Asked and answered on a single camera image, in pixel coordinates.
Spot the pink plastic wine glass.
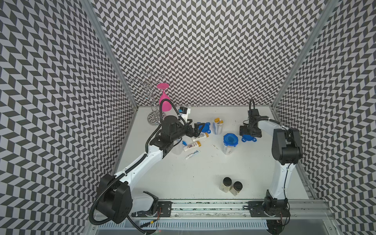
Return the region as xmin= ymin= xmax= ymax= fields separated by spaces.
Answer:
xmin=157 ymin=83 xmax=172 ymax=112

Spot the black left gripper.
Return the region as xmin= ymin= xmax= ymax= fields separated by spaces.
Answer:
xmin=170 ymin=118 xmax=204 ymax=141

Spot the blue lid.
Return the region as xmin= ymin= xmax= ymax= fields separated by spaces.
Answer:
xmin=223 ymin=133 xmax=239 ymax=147
xmin=241 ymin=135 xmax=257 ymax=143
xmin=200 ymin=122 xmax=211 ymax=134

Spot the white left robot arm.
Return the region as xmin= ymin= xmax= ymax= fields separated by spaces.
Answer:
xmin=89 ymin=116 xmax=205 ymax=225

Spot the black cap jar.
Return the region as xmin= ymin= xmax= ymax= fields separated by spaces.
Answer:
xmin=230 ymin=181 xmax=243 ymax=196
xmin=219 ymin=177 xmax=232 ymax=193

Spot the black cap jar left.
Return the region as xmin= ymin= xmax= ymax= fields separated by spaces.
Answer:
xmin=219 ymin=177 xmax=232 ymax=193

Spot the aluminium corner post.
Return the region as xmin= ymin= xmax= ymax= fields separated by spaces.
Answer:
xmin=271 ymin=0 xmax=339 ymax=109
xmin=80 ymin=0 xmax=138 ymax=109

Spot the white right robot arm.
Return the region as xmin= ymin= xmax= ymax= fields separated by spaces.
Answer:
xmin=240 ymin=108 xmax=303 ymax=217

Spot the black cap jar right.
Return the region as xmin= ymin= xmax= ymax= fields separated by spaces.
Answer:
xmin=230 ymin=181 xmax=243 ymax=196

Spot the white tube gold cap back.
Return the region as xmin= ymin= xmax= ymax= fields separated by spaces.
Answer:
xmin=192 ymin=132 xmax=209 ymax=142

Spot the aluminium right corner post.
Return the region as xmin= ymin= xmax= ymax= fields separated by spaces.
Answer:
xmin=271 ymin=0 xmax=339 ymax=109

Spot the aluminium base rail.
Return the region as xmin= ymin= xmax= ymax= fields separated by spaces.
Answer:
xmin=90 ymin=199 xmax=333 ymax=233

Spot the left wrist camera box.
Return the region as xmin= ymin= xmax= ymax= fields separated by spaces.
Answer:
xmin=178 ymin=106 xmax=191 ymax=122

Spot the aluminium left corner post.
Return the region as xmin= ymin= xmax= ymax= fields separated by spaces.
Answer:
xmin=80 ymin=0 xmax=138 ymax=109

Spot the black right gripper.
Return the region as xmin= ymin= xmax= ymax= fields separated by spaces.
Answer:
xmin=239 ymin=124 xmax=261 ymax=137

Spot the small toothpaste tube front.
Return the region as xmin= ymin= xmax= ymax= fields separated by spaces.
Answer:
xmin=185 ymin=150 xmax=200 ymax=160

